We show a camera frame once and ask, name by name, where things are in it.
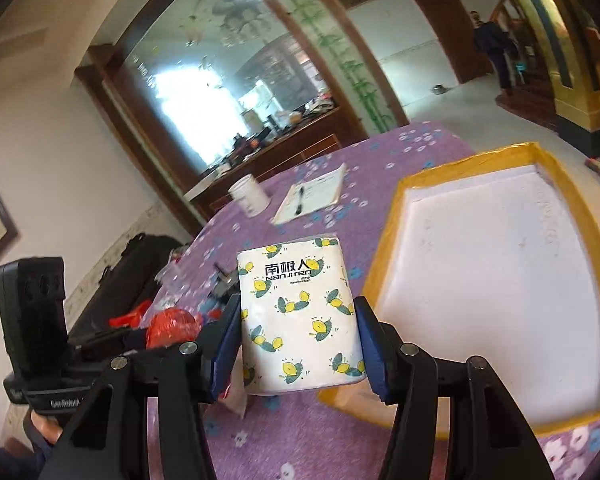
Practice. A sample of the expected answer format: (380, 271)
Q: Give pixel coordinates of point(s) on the black clip holder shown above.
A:
(225, 282)

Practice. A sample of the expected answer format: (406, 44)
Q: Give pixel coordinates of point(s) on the red cloth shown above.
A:
(130, 316)

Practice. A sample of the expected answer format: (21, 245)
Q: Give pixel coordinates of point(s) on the yellow taped white foam box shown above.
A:
(480, 270)

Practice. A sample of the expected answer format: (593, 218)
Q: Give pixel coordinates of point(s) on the gold pillar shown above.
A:
(575, 85)

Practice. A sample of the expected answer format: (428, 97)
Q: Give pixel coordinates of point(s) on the blue plastic stool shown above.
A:
(518, 70)

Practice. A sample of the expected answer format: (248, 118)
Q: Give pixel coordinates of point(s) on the metal kettle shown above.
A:
(439, 89)

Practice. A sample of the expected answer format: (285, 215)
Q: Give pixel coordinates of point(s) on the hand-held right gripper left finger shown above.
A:
(225, 350)

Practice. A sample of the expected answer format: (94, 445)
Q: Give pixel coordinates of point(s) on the black bag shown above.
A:
(140, 260)

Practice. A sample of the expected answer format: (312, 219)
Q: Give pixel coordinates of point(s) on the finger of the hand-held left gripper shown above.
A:
(100, 337)

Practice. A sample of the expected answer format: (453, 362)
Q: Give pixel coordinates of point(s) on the brown wooden door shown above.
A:
(445, 30)

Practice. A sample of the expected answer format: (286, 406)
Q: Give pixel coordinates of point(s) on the wood framed glass partition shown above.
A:
(180, 85)

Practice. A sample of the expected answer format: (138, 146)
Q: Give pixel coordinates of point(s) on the red plastic bag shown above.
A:
(172, 325)

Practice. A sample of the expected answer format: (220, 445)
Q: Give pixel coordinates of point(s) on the person's left forearm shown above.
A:
(10, 467)

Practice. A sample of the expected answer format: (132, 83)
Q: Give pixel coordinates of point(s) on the black pen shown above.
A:
(300, 200)

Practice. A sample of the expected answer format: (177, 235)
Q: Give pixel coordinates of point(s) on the person's left hand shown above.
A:
(45, 430)

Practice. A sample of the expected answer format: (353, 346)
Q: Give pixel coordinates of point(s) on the lemon print tissue pack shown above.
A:
(300, 310)

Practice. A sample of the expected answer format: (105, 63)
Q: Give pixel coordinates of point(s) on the clear plastic cup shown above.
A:
(172, 275)

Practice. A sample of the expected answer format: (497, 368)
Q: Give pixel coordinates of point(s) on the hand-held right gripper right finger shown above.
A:
(375, 355)

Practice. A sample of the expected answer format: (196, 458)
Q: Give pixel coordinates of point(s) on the wooden staircase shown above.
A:
(530, 90)

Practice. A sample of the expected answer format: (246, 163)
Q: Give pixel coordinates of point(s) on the white paper notebook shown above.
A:
(320, 190)

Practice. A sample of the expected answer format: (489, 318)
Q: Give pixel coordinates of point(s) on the white plastic jar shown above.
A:
(250, 195)

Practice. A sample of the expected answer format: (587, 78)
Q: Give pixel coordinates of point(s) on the purple floral tablecloth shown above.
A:
(300, 425)

